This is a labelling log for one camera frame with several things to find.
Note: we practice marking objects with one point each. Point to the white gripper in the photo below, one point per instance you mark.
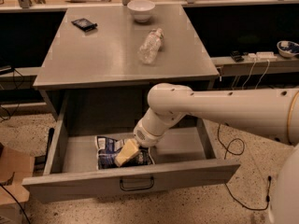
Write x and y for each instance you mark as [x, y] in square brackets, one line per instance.
[144, 138]

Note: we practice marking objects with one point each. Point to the blue chip bag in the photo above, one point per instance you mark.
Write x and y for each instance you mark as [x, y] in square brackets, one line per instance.
[112, 153]

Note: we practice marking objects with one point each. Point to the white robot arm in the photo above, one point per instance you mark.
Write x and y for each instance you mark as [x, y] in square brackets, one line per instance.
[273, 114]

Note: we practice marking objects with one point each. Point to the grey open drawer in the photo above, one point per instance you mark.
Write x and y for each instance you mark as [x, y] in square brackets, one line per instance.
[185, 157]

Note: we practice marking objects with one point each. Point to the grey metal counter cabinet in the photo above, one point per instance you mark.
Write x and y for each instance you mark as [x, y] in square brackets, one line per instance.
[107, 55]

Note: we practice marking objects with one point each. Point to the clear plastic water bottle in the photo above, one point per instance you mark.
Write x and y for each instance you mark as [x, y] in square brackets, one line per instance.
[151, 45]

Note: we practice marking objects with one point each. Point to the cardboard box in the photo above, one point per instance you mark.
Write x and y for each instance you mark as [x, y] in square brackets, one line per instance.
[14, 167]

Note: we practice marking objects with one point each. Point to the small black packet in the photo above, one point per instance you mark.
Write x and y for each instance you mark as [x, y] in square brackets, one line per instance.
[84, 25]

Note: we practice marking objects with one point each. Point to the small black device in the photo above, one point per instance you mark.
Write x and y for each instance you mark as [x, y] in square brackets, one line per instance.
[236, 56]

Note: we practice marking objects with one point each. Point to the white bowl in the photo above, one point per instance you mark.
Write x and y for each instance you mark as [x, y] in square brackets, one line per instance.
[141, 10]

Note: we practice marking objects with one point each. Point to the white power strip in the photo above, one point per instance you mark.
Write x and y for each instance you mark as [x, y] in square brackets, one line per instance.
[262, 56]

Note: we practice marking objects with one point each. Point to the black drawer handle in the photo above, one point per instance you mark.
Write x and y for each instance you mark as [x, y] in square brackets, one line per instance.
[136, 184]

